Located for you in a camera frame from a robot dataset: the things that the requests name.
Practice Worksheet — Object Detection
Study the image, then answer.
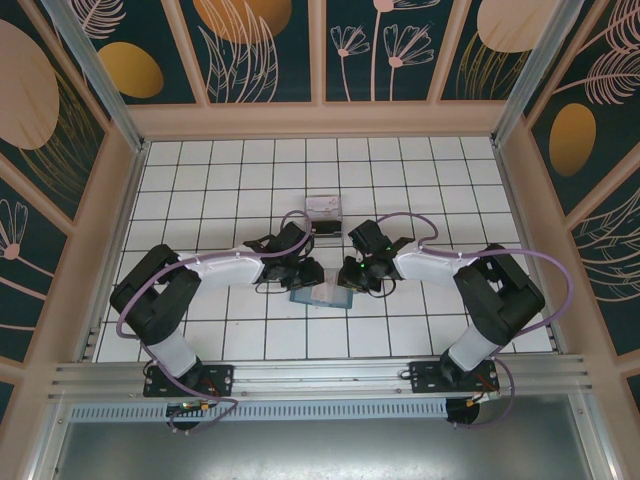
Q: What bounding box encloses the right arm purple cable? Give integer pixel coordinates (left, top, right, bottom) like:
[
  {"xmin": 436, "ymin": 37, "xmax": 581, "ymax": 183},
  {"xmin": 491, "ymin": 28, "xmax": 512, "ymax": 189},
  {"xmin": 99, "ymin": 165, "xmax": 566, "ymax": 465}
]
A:
[{"xmin": 372, "ymin": 212, "xmax": 572, "ymax": 431}]

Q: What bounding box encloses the teal card holder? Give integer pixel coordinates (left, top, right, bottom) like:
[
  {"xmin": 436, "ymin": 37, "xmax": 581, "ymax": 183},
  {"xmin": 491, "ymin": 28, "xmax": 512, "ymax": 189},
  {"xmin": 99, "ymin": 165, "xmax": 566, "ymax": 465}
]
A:
[{"xmin": 288, "ymin": 284, "xmax": 355, "ymax": 309}]

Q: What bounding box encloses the aluminium frame post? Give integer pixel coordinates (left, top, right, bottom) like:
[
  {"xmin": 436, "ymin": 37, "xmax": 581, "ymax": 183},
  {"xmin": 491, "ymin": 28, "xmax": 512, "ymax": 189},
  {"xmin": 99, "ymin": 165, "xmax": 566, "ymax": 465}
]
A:
[
  {"xmin": 489, "ymin": 0, "xmax": 594, "ymax": 147},
  {"xmin": 39, "ymin": 0, "xmax": 151, "ymax": 154}
]

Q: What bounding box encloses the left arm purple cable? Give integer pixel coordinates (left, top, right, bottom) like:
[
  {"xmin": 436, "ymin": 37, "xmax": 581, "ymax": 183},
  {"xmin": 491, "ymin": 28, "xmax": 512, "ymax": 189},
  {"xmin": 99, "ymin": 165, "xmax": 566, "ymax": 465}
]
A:
[{"xmin": 115, "ymin": 208, "xmax": 316, "ymax": 436}]

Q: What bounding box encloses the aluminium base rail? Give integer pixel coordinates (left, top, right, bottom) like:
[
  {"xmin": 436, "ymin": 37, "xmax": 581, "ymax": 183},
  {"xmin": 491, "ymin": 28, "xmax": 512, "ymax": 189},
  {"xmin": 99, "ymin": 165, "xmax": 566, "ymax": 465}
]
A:
[{"xmin": 47, "ymin": 353, "xmax": 594, "ymax": 401}]

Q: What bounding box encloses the clear acrylic card box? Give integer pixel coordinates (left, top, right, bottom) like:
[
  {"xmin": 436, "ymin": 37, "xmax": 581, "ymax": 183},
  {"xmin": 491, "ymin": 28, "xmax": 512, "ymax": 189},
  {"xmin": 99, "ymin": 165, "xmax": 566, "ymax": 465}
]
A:
[{"xmin": 302, "ymin": 193, "xmax": 346, "ymax": 240}]

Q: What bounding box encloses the small circuit board with LED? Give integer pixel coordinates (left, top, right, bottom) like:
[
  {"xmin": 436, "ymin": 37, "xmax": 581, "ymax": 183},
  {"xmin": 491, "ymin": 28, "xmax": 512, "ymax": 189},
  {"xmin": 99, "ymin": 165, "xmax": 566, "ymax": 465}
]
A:
[{"xmin": 166, "ymin": 398, "xmax": 217, "ymax": 419}]

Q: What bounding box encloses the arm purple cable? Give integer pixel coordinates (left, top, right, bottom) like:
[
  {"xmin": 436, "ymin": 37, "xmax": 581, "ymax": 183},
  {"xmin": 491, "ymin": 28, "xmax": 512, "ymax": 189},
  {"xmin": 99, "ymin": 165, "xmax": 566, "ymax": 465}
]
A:
[
  {"xmin": 372, "ymin": 212, "xmax": 572, "ymax": 431},
  {"xmin": 115, "ymin": 208, "xmax": 316, "ymax": 436}
]

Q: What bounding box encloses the orange plug connector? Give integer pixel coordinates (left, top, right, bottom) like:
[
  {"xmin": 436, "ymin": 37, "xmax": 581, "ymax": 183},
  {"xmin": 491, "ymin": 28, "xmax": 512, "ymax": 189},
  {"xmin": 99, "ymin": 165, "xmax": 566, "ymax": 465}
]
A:
[{"xmin": 462, "ymin": 389, "xmax": 501, "ymax": 407}]

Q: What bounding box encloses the grey metal sheet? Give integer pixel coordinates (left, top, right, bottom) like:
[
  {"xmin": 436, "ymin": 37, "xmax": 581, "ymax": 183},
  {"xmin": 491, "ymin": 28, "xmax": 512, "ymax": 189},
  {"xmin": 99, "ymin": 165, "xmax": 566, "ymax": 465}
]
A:
[{"xmin": 47, "ymin": 419, "xmax": 609, "ymax": 480}]

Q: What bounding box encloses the slotted grey cable duct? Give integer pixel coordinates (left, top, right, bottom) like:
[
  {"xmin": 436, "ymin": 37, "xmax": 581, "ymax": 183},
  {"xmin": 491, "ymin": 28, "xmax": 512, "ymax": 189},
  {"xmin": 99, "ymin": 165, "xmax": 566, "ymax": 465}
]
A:
[{"xmin": 67, "ymin": 398, "xmax": 449, "ymax": 422}]

